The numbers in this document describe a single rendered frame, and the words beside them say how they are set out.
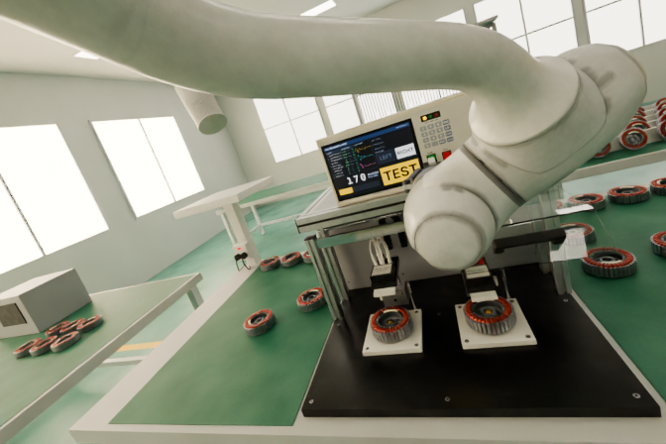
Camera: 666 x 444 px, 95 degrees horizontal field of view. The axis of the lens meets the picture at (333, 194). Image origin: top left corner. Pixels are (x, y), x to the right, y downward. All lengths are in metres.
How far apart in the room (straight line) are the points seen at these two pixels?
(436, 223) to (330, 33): 0.21
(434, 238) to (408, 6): 7.06
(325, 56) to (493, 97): 0.17
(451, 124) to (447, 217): 0.51
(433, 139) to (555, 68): 0.50
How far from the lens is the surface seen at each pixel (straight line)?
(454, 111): 0.83
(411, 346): 0.85
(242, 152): 8.42
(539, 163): 0.37
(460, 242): 0.35
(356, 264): 1.11
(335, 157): 0.87
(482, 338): 0.84
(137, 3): 0.23
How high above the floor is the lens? 1.33
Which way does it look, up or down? 11 degrees down
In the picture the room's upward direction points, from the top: 19 degrees counter-clockwise
